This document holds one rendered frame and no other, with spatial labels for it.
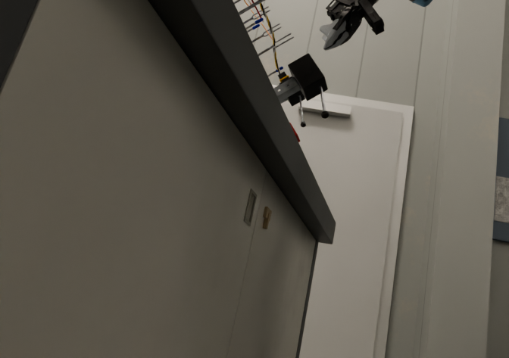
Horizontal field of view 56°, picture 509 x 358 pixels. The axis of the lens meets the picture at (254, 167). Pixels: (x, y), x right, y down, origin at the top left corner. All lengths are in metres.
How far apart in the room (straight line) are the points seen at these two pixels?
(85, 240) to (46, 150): 0.09
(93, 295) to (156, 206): 0.12
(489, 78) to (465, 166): 0.63
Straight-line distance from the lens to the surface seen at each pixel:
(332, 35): 1.37
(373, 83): 3.55
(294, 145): 0.84
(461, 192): 3.05
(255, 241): 0.83
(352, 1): 1.43
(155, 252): 0.52
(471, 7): 3.69
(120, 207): 0.45
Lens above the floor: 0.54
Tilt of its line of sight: 18 degrees up
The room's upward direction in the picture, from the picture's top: 13 degrees clockwise
